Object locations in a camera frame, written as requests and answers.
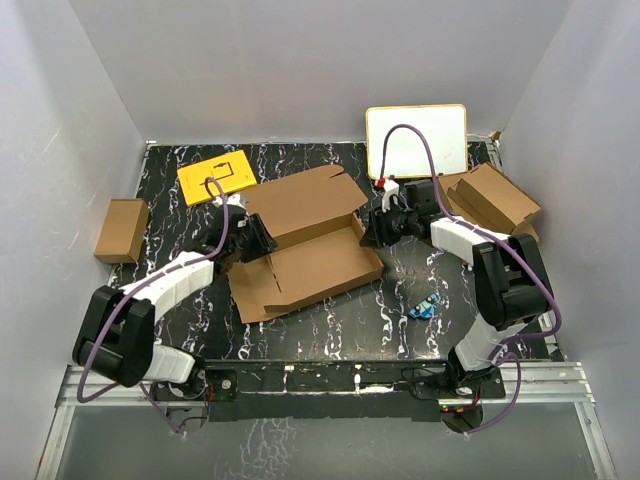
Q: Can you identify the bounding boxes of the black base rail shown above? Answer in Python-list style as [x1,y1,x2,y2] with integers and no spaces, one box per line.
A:
[151,360,506,430]

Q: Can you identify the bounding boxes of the white board yellow frame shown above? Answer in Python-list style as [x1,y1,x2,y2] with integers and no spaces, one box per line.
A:
[365,104,468,180]

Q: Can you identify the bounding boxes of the purple cable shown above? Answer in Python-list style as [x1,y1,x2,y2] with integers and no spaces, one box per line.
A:
[75,178,231,436]
[380,124,562,435]

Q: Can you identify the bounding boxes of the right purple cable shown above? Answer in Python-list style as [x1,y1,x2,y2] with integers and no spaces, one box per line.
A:
[380,124,562,435]

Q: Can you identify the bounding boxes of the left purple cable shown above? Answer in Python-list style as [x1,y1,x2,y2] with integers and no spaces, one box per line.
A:
[75,178,231,436]

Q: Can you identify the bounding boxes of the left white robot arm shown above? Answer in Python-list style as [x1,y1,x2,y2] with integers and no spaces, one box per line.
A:
[72,205,277,399]

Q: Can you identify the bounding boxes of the yellow pad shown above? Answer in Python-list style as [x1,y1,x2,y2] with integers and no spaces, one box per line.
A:
[177,150,257,207]

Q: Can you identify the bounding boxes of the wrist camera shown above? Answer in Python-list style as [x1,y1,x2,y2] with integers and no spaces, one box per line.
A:
[226,193,247,217]
[374,177,400,212]

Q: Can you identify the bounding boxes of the cardboard box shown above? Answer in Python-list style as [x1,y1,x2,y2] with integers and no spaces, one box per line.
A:
[94,198,149,264]
[228,165,384,324]
[439,163,541,234]
[511,224,540,242]

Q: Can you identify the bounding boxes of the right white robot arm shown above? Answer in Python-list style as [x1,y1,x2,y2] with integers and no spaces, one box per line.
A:
[360,178,552,397]

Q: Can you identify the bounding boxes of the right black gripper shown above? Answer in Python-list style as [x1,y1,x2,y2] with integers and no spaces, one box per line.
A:
[359,201,418,249]

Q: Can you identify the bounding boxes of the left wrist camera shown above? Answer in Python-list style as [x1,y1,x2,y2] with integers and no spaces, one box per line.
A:
[226,193,247,217]

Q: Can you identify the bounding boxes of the blue toy car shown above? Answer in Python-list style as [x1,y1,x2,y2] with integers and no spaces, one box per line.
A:
[409,294,440,320]

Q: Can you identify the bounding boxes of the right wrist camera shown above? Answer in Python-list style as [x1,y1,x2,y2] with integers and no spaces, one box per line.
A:
[374,177,400,212]

